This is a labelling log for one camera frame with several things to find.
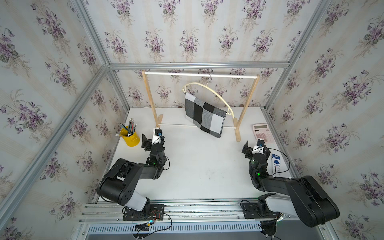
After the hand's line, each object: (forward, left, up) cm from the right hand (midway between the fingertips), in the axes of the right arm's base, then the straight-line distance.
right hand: (257, 144), depth 86 cm
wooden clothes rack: (+18, +8, -2) cm, 20 cm away
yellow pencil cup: (+3, +76, -3) cm, 77 cm away
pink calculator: (+17, -11, -10) cm, 22 cm away
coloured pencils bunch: (+8, +80, -1) cm, 80 cm away
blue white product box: (-8, -13, -10) cm, 18 cm away
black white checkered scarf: (+17, +31, +5) cm, 36 cm away
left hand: (+2, +62, +5) cm, 62 cm away
